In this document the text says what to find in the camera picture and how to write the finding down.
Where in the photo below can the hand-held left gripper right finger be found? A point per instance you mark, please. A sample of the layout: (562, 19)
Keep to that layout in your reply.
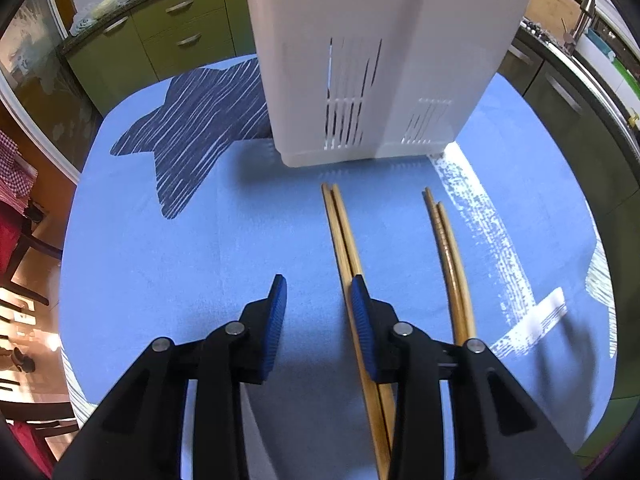
(364, 330)

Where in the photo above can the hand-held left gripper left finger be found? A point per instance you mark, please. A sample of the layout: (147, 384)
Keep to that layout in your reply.
(272, 330)

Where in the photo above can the bamboo chopstick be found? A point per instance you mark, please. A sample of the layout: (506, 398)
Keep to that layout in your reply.
(445, 260)
(346, 230)
(456, 260)

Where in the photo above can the pair wooden chopsticks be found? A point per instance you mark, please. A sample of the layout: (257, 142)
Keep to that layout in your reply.
(336, 230)

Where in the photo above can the white plastic utensil holder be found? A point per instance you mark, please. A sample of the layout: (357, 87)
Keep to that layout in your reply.
(400, 35)

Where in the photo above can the blue star print tablecloth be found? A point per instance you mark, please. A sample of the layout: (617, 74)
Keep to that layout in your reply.
(175, 270)

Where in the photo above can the dark wooden chair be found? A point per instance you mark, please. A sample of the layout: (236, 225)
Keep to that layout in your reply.
(30, 247)
(45, 425)

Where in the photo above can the red checked apron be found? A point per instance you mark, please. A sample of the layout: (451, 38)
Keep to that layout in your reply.
(12, 170)

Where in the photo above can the steel double sink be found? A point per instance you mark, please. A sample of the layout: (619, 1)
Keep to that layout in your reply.
(600, 90)

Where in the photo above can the frosted glass sliding door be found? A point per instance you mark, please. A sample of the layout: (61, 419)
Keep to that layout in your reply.
(40, 60)

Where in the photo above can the clear plastic bag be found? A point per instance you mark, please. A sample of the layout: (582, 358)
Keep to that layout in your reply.
(105, 7)

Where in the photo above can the green plastic tray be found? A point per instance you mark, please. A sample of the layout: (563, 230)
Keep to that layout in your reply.
(622, 70)

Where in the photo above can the tall steel faucet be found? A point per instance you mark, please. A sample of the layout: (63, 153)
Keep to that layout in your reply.
(585, 15)

